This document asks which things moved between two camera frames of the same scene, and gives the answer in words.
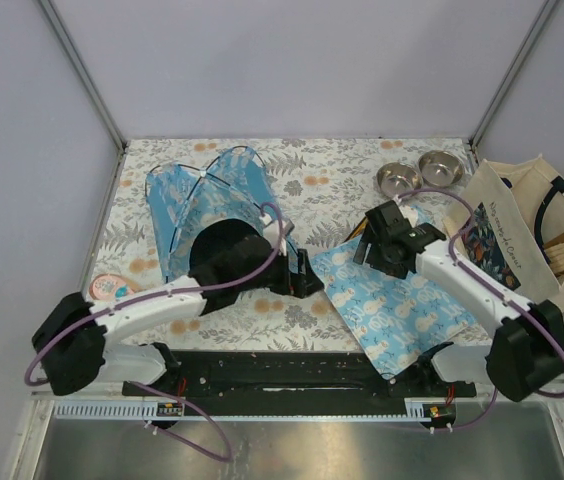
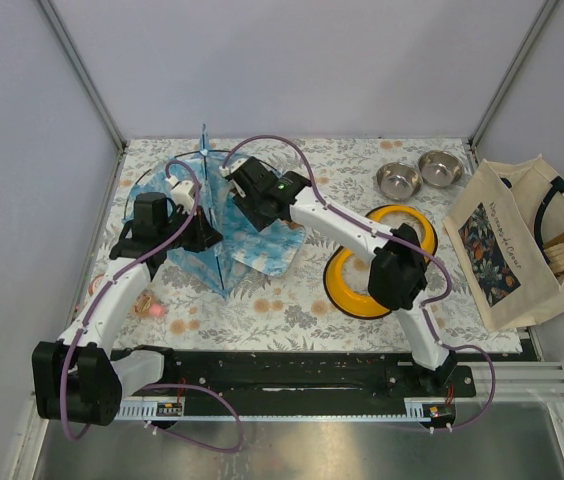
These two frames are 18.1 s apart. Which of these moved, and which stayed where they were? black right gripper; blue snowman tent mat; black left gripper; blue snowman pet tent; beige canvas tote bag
Moved: black left gripper; blue snowman tent mat; blue snowman pet tent; black right gripper
Stayed: beige canvas tote bag
